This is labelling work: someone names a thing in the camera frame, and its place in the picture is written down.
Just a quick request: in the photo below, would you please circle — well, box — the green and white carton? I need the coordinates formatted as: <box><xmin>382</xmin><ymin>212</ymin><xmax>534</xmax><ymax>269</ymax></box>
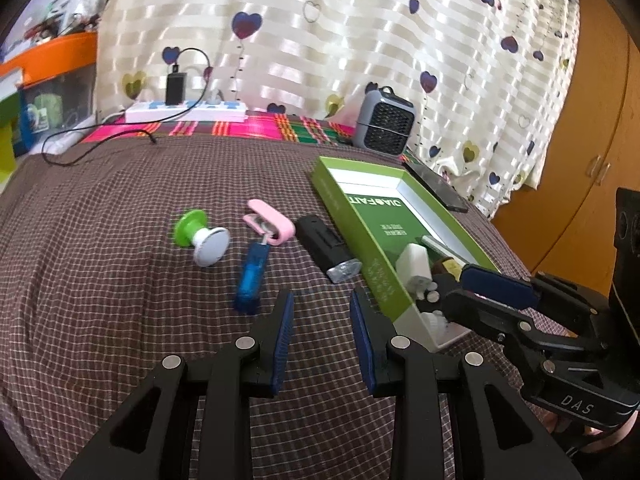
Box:
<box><xmin>0</xmin><ymin>77</ymin><xmax>23</xmax><ymax>186</ymax></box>

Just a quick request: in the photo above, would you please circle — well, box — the black cable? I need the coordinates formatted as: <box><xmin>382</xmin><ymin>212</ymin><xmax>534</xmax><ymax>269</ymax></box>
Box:
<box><xmin>42</xmin><ymin>47</ymin><xmax>211</xmax><ymax>167</ymax></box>

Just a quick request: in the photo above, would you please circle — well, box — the blue lighter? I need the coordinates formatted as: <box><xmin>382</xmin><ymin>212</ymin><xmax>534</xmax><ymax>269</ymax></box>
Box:
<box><xmin>234</xmin><ymin>240</ymin><xmax>271</xmax><ymax>316</ymax></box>

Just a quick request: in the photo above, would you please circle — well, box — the white charger plug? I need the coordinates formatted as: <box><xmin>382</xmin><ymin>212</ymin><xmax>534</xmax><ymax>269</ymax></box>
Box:
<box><xmin>396</xmin><ymin>243</ymin><xmax>433</xmax><ymax>291</ymax></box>

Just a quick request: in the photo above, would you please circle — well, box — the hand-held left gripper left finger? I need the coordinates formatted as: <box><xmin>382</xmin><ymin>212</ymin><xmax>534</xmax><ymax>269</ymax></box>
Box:
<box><xmin>60</xmin><ymin>290</ymin><xmax>296</xmax><ymax>480</ymax></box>

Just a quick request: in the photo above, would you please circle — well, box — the brown bottle with red cap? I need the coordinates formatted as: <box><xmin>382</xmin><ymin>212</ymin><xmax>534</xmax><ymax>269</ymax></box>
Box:
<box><xmin>432</xmin><ymin>257</ymin><xmax>466</xmax><ymax>281</ymax></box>

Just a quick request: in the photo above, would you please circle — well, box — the wooden wardrobe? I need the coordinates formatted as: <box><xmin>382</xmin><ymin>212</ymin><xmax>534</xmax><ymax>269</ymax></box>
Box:
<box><xmin>490</xmin><ymin>0</ymin><xmax>640</xmax><ymax>291</ymax></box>

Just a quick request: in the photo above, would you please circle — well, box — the white stick tube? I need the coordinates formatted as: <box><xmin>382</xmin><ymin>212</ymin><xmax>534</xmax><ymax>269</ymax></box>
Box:
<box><xmin>421</xmin><ymin>235</ymin><xmax>471</xmax><ymax>265</ymax></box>

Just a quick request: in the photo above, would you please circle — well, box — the clear plastic storage bin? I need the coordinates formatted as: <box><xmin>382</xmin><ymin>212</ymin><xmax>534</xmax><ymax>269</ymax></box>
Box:
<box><xmin>20</xmin><ymin>67</ymin><xmax>97</xmax><ymax>153</ymax></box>

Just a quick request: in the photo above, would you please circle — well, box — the green cardboard box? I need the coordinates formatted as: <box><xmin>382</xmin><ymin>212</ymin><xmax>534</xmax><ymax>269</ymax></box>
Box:
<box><xmin>309</xmin><ymin>156</ymin><xmax>503</xmax><ymax>352</ymax></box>

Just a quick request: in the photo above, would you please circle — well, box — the brown checked tablecloth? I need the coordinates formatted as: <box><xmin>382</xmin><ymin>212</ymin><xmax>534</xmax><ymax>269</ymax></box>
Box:
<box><xmin>0</xmin><ymin>130</ymin><xmax>576</xmax><ymax>480</ymax></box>

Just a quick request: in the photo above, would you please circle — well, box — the black key fob remote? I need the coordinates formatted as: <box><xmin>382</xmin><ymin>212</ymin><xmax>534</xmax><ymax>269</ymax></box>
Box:
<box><xmin>417</xmin><ymin>280</ymin><xmax>446</xmax><ymax>313</ymax></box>

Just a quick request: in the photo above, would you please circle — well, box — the person's right hand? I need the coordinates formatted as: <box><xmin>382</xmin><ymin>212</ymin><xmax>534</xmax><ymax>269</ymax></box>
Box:
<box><xmin>547</xmin><ymin>410</ymin><xmax>631</xmax><ymax>445</ymax></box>

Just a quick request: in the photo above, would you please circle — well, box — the black flashlight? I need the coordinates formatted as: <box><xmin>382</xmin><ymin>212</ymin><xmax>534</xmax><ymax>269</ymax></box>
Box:
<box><xmin>295</xmin><ymin>215</ymin><xmax>362</xmax><ymax>283</ymax></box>

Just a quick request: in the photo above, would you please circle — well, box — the pink clip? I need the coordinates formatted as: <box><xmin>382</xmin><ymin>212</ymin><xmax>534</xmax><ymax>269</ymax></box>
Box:
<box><xmin>242</xmin><ymin>199</ymin><xmax>295</xmax><ymax>246</ymax></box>

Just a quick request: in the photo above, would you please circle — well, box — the colourful plaid cloth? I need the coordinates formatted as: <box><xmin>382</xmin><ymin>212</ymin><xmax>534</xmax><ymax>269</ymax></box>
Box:
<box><xmin>80</xmin><ymin>112</ymin><xmax>406</xmax><ymax>158</ymax></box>

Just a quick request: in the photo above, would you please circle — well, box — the green white suction knob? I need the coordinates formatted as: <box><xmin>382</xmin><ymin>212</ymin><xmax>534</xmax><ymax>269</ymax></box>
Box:
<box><xmin>172</xmin><ymin>208</ymin><xmax>232</xmax><ymax>267</ymax></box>

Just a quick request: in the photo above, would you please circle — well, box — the heart print curtain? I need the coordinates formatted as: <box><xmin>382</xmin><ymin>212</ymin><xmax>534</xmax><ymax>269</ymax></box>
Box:
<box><xmin>97</xmin><ymin>0</ymin><xmax>581</xmax><ymax>211</ymax></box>

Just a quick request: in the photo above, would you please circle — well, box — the orange bin lid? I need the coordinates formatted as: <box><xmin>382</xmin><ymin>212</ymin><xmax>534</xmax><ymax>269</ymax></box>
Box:
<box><xmin>0</xmin><ymin>32</ymin><xmax>98</xmax><ymax>86</ymax></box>

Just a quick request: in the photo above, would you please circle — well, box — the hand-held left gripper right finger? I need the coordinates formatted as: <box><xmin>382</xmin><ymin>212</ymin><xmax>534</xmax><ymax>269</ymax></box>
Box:
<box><xmin>349</xmin><ymin>287</ymin><xmax>583</xmax><ymax>480</ymax></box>

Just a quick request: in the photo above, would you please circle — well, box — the black charger adapter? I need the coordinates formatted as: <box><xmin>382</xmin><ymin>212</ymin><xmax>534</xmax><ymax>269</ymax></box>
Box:
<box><xmin>165</xmin><ymin>72</ymin><xmax>188</xmax><ymax>107</ymax></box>

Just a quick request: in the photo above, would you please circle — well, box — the black smartphone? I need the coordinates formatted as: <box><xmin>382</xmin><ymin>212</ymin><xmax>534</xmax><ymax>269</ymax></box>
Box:
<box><xmin>402</xmin><ymin>159</ymin><xmax>470</xmax><ymax>213</ymax></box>

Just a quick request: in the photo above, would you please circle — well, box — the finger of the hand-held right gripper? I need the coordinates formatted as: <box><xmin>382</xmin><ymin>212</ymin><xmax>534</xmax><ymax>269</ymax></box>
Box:
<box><xmin>460</xmin><ymin>264</ymin><xmax>612</xmax><ymax>347</ymax></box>
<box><xmin>442</xmin><ymin>285</ymin><xmax>566</xmax><ymax>381</ymax></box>

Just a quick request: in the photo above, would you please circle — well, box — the grey mini heater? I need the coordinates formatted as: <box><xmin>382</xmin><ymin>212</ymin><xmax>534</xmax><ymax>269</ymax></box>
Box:
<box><xmin>352</xmin><ymin>86</ymin><xmax>416</xmax><ymax>153</ymax></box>

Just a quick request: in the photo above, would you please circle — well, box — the white and blue power strip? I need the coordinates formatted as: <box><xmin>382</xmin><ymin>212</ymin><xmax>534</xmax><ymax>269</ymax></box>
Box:
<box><xmin>124</xmin><ymin>100</ymin><xmax>249</xmax><ymax>123</ymax></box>

